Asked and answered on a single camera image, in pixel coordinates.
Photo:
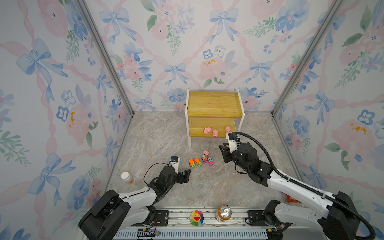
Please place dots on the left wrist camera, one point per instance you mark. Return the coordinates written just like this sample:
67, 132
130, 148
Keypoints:
174, 162

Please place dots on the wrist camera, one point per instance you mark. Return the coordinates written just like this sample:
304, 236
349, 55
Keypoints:
233, 141
174, 162

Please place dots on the right arm mounting base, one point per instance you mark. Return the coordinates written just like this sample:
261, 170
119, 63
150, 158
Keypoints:
257, 218

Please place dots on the green orange toy truck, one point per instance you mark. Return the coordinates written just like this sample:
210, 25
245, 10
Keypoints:
198, 162
192, 163

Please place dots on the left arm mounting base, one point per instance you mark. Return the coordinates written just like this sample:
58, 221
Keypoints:
158, 218

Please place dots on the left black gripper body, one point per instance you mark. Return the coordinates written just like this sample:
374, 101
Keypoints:
176, 178

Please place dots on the rainbow smiling flower plush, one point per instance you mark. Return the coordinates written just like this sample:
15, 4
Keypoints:
196, 218

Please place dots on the left green orange toy truck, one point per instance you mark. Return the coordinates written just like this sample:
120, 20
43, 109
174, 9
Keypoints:
192, 163

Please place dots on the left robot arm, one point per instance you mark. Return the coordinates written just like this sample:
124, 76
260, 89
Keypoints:
114, 212

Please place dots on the wooden two-tier white-frame shelf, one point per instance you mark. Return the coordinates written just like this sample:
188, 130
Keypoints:
213, 109

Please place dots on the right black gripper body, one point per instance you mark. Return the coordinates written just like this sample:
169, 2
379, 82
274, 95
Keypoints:
235, 157

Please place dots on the aluminium mounting rail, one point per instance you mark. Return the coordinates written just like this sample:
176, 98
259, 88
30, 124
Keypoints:
180, 228

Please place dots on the white capped pill bottle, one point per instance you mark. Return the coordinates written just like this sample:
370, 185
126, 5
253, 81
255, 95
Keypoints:
127, 177

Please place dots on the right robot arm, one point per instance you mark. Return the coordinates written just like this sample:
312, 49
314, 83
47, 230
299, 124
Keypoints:
333, 215

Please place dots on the orange metal can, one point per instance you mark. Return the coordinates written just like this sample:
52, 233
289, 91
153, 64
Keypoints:
223, 213

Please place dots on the pink truck blue top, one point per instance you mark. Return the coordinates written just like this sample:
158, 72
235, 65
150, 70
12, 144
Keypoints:
211, 162

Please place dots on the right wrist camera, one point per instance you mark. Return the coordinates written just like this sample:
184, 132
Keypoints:
233, 141

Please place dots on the right green orange toy truck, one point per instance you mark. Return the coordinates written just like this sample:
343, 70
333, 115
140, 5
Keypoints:
198, 162

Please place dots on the pink truck green top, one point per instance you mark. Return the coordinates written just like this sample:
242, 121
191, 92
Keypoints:
205, 159

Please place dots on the small red toy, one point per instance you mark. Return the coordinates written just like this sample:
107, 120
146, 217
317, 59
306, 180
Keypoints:
292, 200

